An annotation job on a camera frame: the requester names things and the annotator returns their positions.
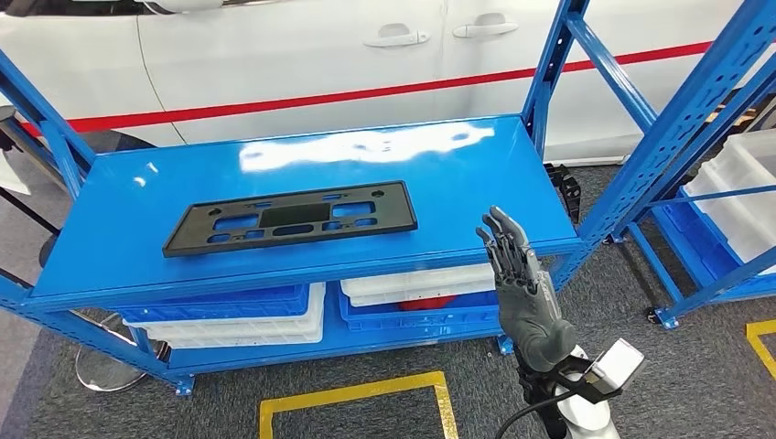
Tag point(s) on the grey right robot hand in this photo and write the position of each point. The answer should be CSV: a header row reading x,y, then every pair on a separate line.
x,y
533,321

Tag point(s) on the black bracket object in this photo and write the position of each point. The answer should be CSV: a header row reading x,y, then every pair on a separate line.
x,y
567,188

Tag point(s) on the blue metal shelf rack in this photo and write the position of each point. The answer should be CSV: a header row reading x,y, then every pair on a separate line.
x,y
685,242
121,230

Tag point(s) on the chrome round stand base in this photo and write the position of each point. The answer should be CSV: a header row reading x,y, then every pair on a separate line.
x,y
109,369

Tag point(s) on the black plastic plate bracket part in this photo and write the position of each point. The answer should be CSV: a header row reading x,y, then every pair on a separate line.
x,y
291,215

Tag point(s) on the red item in bin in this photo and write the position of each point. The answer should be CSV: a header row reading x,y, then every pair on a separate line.
x,y
427,303

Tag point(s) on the white car with red stripe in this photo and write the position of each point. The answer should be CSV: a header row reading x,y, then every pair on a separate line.
x,y
273,60

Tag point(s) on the blue plastic bin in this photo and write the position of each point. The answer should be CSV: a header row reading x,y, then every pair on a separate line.
x,y
230,300
424,318

